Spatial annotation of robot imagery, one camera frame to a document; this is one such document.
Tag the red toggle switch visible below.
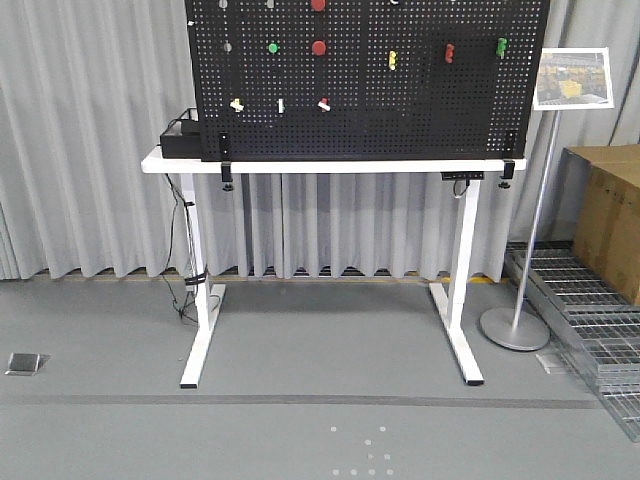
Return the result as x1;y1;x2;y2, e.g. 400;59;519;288
317;97;331;112

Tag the desk height control panel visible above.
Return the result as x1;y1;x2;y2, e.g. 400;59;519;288
441;171;484;181

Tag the white standing desk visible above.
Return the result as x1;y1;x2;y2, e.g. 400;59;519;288
141;146;527;389

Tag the black perforated pegboard panel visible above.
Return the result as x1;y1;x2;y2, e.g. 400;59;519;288
185;1;550;161

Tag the black open box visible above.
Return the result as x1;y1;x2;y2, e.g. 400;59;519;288
160;107;203;159

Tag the lower red mushroom button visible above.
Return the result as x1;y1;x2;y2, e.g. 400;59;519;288
312;40;327;56

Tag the red mushroom button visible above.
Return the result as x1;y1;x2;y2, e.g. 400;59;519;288
310;0;326;12
312;40;327;56

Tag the upper red mushroom button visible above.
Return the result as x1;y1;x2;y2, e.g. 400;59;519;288
310;0;326;12

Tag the grey curtain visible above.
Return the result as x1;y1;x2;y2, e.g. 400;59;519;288
0;0;640;283

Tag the cardboard box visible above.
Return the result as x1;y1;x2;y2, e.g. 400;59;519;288
568;144;639;305

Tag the silver sign stand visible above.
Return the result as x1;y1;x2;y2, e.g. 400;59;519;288
479;47;616;352

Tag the metal grating stack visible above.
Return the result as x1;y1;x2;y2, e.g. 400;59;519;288
526;248;639;443

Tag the metal floor outlet plate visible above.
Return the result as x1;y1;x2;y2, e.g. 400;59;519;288
5;352;51;376

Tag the left black clamp bracket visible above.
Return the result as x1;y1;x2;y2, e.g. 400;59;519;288
218;132;234;192

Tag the black clamp bracket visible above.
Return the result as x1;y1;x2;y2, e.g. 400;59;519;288
498;129;517;190
218;132;234;192

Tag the black power cable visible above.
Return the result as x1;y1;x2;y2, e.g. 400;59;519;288
158;172;221;325

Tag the yellow-lit white toggle switch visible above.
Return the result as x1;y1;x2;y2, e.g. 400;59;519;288
230;98;244;112

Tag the yellow lever switch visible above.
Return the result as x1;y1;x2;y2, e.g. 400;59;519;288
388;50;398;71

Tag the right black clamp bracket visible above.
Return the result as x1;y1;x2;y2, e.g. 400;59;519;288
498;129;517;190

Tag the red lever switch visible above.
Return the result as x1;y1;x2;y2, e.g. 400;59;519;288
445;43;455;64

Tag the green lever switch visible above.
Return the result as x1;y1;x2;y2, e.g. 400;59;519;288
496;37;508;59

